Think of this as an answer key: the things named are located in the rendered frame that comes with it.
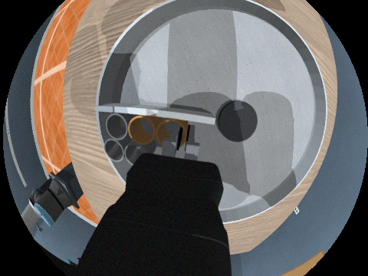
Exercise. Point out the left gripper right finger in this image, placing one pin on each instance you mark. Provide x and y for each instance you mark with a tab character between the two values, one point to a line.
192	151

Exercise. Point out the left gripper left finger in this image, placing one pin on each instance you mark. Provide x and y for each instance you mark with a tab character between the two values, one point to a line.
169	148

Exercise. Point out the bronze bushing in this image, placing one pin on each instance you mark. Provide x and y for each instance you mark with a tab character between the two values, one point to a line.
160	133
133	135

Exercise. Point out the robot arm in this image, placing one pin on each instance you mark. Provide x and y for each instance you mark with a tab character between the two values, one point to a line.
43	207

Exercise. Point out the grey turntable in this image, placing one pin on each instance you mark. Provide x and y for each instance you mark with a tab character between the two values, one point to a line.
273	71

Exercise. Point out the steel bushing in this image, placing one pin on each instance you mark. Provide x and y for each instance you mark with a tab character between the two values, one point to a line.
106	150
107	126
127	153

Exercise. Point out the wooden table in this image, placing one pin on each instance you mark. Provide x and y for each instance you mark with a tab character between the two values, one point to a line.
86	86

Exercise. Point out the brown board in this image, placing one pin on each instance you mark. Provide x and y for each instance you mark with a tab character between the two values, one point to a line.
316	257

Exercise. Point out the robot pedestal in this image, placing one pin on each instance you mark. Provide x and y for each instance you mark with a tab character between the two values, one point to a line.
64	184

